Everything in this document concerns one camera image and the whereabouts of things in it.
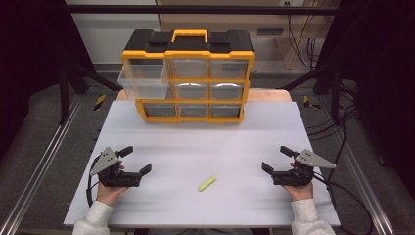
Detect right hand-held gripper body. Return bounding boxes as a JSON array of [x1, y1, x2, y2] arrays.
[[271, 148, 338, 188]]

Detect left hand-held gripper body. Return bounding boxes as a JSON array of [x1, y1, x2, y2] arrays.
[[89, 146, 143, 189]]

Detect small light green stick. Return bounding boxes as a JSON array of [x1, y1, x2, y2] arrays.
[[197, 175, 217, 193]]

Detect clear plastic drawer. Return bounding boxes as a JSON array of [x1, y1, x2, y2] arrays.
[[117, 63, 170, 101]]

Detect person's right hand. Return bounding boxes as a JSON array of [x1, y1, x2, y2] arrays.
[[282, 181, 315, 203]]

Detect person's left hand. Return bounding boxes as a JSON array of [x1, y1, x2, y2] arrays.
[[96, 181, 130, 208]]

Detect yellow black floor tape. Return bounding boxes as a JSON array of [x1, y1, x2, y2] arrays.
[[93, 94, 108, 113], [302, 95, 321, 111]]

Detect black metal stand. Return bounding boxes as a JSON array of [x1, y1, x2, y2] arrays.
[[279, 62, 345, 125], [58, 60, 123, 125]]

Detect group of clear drawers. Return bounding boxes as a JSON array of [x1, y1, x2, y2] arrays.
[[143, 58, 250, 118]]

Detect black curtain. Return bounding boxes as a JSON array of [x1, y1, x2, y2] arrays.
[[317, 0, 415, 184], [0, 0, 96, 158]]

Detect yellow black parts organizer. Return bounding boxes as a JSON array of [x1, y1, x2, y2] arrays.
[[120, 28, 256, 124]]

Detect black horizontal crossbar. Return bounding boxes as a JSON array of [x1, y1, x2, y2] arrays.
[[64, 4, 341, 16]]

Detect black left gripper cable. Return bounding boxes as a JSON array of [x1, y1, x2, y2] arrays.
[[85, 155, 102, 209]]

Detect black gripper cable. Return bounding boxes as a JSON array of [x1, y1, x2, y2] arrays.
[[312, 171, 375, 235], [85, 155, 102, 209]]

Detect black cables on floor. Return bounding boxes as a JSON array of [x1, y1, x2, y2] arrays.
[[305, 81, 360, 142]]

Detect aluminium frame rail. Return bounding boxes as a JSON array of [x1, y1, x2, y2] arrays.
[[317, 94, 396, 235], [0, 93, 84, 235]]

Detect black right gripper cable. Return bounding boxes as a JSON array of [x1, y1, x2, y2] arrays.
[[312, 171, 375, 235]]

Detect bundle of hanging black cables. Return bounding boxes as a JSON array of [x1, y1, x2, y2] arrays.
[[286, 13, 328, 71]]

